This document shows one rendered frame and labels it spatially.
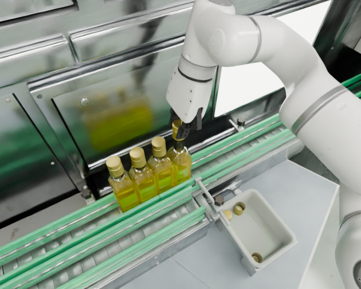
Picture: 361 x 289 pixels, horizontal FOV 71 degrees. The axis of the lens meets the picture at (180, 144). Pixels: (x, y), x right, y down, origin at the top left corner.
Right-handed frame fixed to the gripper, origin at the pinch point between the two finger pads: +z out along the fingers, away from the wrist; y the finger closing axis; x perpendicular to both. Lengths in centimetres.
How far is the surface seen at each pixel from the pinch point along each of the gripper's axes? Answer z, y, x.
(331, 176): 51, 14, 105
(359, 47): -10, -16, 101
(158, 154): 7.2, 1.4, -5.0
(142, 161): 7.8, 2.0, -9.5
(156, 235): 25.2, 13.9, -8.3
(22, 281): 36, 7, -41
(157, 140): 3.9, -0.4, -5.1
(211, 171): 19.7, 3.9, 14.9
